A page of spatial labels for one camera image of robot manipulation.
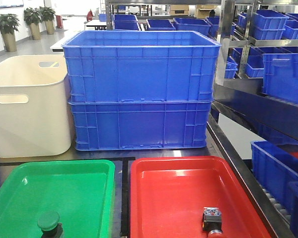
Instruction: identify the stacked blue crate upper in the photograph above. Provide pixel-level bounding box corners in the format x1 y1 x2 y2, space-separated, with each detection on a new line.
63 30 221 103

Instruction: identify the stacked blue crate lower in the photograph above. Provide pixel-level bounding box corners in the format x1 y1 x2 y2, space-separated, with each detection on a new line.
69 101 211 151

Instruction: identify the green mushroom push button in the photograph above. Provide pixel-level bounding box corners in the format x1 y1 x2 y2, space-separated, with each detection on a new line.
37 211 64 238

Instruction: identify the green plastic tray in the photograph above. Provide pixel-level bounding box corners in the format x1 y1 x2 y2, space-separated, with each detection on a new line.
0 160 115 238

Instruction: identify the stacked blue crate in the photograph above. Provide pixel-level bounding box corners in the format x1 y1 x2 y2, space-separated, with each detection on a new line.
63 30 221 103
69 101 211 151

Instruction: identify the red mushroom push button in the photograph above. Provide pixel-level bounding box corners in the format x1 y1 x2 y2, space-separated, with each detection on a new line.
202 207 224 238

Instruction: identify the red plastic tray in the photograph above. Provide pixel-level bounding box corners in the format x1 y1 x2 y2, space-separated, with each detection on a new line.
130 156 270 238

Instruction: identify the cream plastic basket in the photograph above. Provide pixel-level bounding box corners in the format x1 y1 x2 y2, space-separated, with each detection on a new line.
0 55 75 158

